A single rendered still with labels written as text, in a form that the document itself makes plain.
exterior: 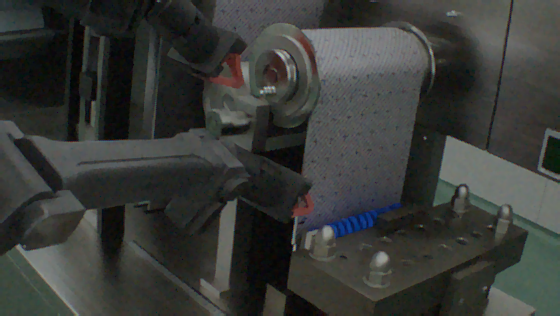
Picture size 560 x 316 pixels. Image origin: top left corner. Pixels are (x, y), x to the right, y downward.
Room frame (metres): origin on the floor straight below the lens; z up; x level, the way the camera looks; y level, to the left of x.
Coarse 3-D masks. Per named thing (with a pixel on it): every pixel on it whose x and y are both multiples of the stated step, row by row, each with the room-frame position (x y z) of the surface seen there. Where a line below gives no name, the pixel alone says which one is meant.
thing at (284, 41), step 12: (276, 36) 1.05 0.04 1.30; (288, 36) 1.04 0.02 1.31; (264, 48) 1.07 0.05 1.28; (276, 48) 1.06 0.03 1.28; (288, 48) 1.03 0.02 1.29; (300, 48) 1.02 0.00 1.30; (300, 60) 1.02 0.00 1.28; (300, 72) 1.01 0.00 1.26; (300, 84) 1.01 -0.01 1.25; (300, 96) 1.01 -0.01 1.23; (276, 108) 1.04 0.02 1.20; (288, 108) 1.02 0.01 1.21; (300, 108) 1.01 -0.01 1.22
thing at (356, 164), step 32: (320, 128) 1.02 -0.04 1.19; (352, 128) 1.06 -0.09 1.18; (384, 128) 1.12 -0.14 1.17; (320, 160) 1.02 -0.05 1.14; (352, 160) 1.07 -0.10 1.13; (384, 160) 1.13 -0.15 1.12; (320, 192) 1.03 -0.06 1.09; (352, 192) 1.08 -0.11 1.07; (384, 192) 1.14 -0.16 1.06; (320, 224) 1.04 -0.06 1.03
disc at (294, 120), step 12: (276, 24) 1.06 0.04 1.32; (288, 24) 1.05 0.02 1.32; (264, 36) 1.08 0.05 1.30; (300, 36) 1.03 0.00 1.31; (252, 48) 1.09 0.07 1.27; (312, 48) 1.01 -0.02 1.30; (252, 60) 1.09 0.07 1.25; (312, 60) 1.01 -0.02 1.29; (252, 72) 1.09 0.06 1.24; (312, 72) 1.00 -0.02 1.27; (252, 84) 1.09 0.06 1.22; (312, 84) 1.00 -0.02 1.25; (312, 96) 1.00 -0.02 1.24; (312, 108) 1.00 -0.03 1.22; (276, 120) 1.04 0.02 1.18; (288, 120) 1.03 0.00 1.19; (300, 120) 1.01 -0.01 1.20
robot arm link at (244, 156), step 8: (224, 144) 0.91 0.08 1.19; (232, 144) 0.90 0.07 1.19; (232, 152) 0.90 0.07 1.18; (240, 152) 0.90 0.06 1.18; (248, 152) 0.92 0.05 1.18; (240, 160) 0.89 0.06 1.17; (248, 160) 0.91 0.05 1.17; (256, 160) 0.92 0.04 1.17; (248, 168) 0.90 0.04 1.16; (256, 168) 0.91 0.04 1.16; (256, 176) 0.91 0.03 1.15; (248, 184) 0.90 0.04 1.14
